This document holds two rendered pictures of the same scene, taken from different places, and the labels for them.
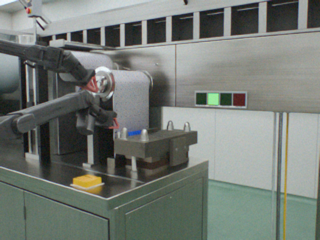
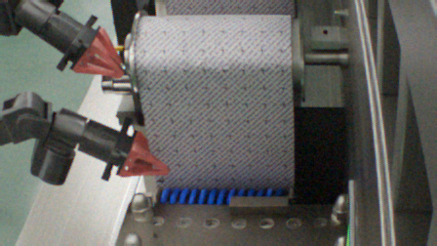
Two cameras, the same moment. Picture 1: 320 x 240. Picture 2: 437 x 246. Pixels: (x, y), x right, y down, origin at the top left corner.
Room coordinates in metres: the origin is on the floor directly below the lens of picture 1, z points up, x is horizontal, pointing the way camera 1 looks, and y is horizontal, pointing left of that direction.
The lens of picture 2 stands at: (1.03, -0.68, 1.78)
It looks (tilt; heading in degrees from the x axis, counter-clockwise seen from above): 34 degrees down; 70
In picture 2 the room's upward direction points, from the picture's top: 9 degrees counter-clockwise
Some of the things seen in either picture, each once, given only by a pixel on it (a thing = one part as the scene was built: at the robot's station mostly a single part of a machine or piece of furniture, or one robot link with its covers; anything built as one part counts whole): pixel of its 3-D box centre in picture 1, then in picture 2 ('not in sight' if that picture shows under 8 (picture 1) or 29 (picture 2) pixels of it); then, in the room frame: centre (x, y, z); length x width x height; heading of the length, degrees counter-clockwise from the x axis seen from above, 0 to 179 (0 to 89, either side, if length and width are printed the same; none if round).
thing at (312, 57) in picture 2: not in sight; (326, 55); (1.60, 0.07, 1.25); 0.07 x 0.04 x 0.04; 144
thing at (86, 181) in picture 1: (87, 181); not in sight; (1.08, 0.25, 0.91); 0.07 x 0.07 x 0.02; 54
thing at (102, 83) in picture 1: (100, 84); (136, 56); (1.35, 0.25, 1.25); 0.07 x 0.02 x 0.07; 54
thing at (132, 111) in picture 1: (132, 116); (222, 152); (1.42, 0.12, 1.11); 0.23 x 0.01 x 0.18; 144
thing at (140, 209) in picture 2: (124, 132); (139, 204); (1.28, 0.14, 1.05); 0.04 x 0.04 x 0.04
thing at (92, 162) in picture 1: (90, 130); (141, 143); (1.35, 0.29, 1.05); 0.06 x 0.05 x 0.31; 144
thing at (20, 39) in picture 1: (29, 42); not in sight; (1.87, 0.76, 1.50); 0.14 x 0.14 x 0.06
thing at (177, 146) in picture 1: (178, 151); not in sight; (1.34, -0.08, 0.96); 0.10 x 0.03 x 0.11; 144
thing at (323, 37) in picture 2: not in sight; (329, 36); (1.60, 0.06, 1.28); 0.06 x 0.05 x 0.02; 144
